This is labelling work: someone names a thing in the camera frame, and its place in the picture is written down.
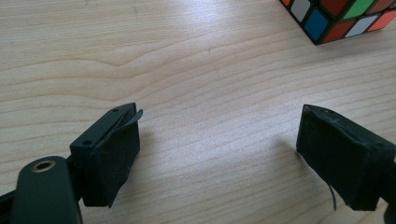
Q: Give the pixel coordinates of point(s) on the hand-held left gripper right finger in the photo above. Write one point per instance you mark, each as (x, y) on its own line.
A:
(339, 155)

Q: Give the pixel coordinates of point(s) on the multicoloured puzzle cube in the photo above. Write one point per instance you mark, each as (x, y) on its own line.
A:
(330, 18)

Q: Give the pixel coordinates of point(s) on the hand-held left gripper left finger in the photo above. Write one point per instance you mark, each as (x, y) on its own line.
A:
(109, 161)

